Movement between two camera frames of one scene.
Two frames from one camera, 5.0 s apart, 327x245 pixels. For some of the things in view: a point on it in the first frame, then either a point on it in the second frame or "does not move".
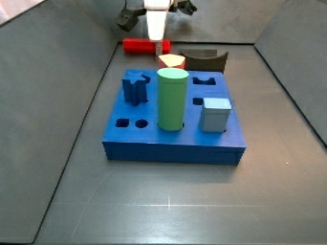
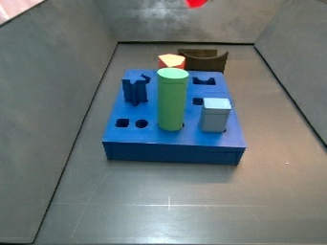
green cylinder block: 172,98 does not move
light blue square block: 217,114 does not move
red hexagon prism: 145,46 to 197,3
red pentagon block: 172,60 does not move
